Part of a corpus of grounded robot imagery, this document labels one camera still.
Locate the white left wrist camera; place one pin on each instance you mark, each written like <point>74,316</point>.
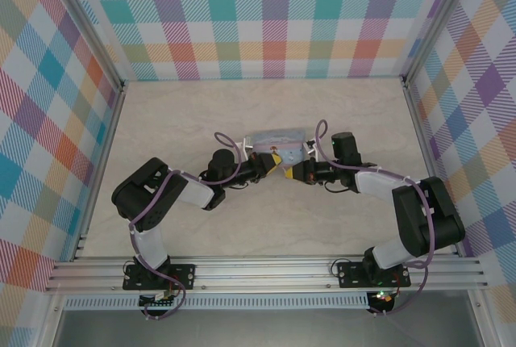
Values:
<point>246,148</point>

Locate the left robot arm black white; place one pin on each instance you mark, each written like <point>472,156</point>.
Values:
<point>145,197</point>

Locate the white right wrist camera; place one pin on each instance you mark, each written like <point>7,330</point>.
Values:
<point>310,150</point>

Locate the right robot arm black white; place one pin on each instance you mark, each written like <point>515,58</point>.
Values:
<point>427,218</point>

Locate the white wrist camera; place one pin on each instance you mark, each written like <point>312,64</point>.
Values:
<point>246,148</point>
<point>310,150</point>

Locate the aluminium frame post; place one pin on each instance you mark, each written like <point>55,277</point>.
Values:
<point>436,20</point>
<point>88,20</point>

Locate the blue cartoon tin box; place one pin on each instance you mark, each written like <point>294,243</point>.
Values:
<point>278,137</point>

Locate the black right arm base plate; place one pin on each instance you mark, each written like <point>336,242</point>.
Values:
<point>350,274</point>

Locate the aluminium mounting rail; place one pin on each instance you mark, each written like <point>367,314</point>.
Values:
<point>266,272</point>

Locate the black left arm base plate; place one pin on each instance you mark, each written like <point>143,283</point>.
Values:
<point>183,274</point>

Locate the grey metal panel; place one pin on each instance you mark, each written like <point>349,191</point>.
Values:
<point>262,329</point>

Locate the aluminium frame side rail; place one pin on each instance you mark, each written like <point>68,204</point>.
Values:
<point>105,149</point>
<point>420,129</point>

